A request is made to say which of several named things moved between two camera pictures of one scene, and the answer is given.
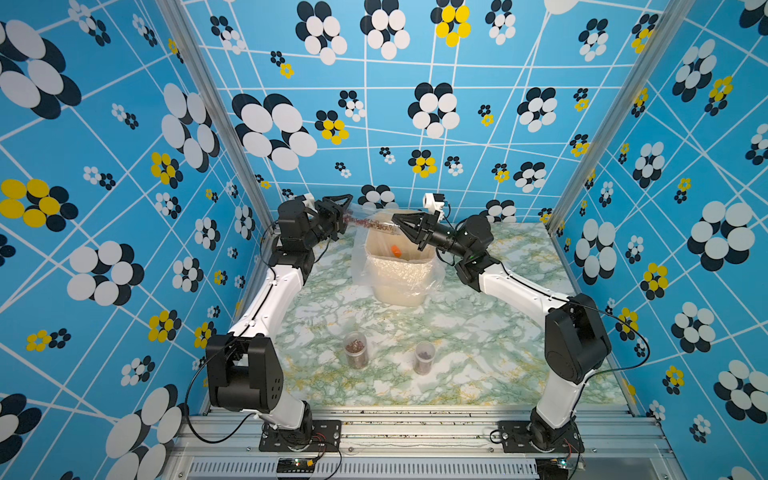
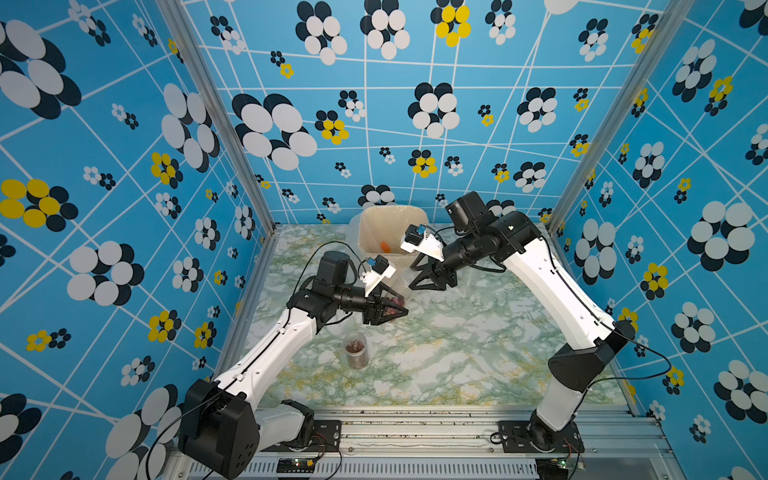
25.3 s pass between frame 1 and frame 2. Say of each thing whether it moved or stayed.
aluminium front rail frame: stayed
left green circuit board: stayed
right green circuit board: stayed
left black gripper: moved
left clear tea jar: stayed
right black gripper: moved
